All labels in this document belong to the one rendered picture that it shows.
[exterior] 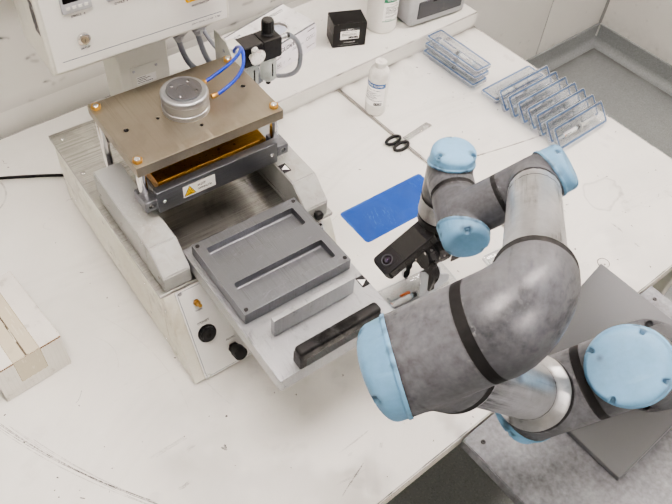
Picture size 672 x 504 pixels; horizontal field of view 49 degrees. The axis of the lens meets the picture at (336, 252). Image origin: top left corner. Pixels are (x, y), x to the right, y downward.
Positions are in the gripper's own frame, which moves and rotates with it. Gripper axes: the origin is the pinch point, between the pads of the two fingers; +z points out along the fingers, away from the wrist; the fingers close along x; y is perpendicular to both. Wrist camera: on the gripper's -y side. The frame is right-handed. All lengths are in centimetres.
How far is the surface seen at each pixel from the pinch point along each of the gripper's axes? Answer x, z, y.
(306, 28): 73, -9, 18
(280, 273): 1.6, -20.0, -28.5
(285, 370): -13.8, -19.0, -36.2
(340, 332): -14.2, -22.8, -27.2
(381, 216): 20.3, 2.9, 6.7
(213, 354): 4.2, -1.3, -40.4
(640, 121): 66, 78, 177
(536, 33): 111, 56, 152
